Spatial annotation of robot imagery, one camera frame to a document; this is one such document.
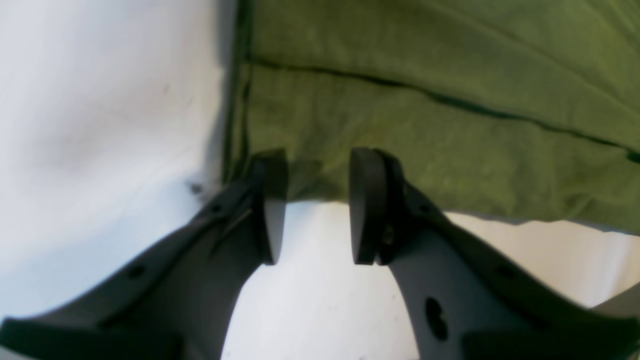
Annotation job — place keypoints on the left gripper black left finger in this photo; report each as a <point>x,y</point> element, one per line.
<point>175,300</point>

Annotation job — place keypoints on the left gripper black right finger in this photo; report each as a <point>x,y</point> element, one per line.
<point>464,298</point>

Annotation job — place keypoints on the olive green T-shirt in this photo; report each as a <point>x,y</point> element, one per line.
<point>508,109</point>

